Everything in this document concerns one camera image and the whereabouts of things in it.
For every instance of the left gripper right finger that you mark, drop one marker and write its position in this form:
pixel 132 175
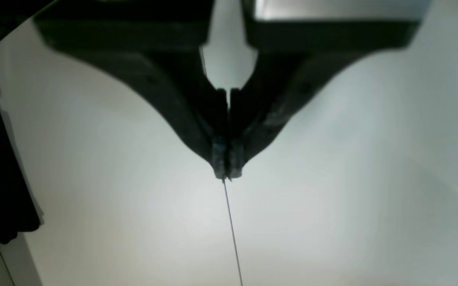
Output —
pixel 301 46

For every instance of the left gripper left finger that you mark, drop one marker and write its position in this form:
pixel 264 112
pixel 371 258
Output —
pixel 153 47

